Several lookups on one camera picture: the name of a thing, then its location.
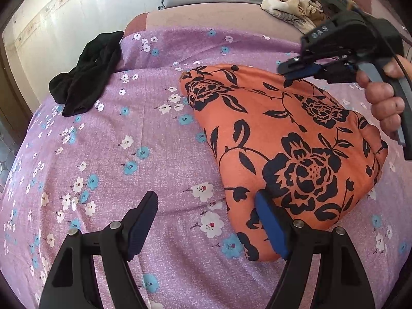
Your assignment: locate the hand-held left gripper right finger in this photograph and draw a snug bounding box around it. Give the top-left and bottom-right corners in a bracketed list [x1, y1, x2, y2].
[256, 189, 375, 309]

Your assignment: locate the person's right hand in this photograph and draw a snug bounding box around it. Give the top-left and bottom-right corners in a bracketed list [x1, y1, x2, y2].
[356, 56, 407, 140]

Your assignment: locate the orange black floral dress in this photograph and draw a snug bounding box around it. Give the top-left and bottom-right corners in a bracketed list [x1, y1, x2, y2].
[178, 64, 388, 262]

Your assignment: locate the purple floral bedsheet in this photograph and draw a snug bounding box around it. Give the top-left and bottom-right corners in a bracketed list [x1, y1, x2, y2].
[0, 27, 412, 309]

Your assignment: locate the beige pink mattress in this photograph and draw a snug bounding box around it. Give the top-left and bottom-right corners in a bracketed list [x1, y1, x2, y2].
[124, 3, 303, 44]

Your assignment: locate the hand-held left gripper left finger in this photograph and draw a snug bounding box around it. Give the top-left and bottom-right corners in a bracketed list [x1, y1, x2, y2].
[39, 191, 159, 309]

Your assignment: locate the beige brown floral blanket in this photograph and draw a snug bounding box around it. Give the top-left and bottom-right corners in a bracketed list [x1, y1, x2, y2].
[261, 0, 348, 33]

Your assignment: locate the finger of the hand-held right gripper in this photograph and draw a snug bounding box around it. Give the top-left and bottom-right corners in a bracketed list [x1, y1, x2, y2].
[277, 50, 351, 74]
[283, 64, 359, 83]

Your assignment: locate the wooden door with leaded glass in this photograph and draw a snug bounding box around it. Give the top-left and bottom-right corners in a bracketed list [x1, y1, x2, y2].
[0, 43, 33, 181]

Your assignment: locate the black garment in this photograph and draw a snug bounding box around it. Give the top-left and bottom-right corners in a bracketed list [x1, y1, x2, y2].
[49, 31, 124, 117]

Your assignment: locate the black cable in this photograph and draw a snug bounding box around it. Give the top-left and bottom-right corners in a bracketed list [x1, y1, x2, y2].
[352, 2, 412, 86]

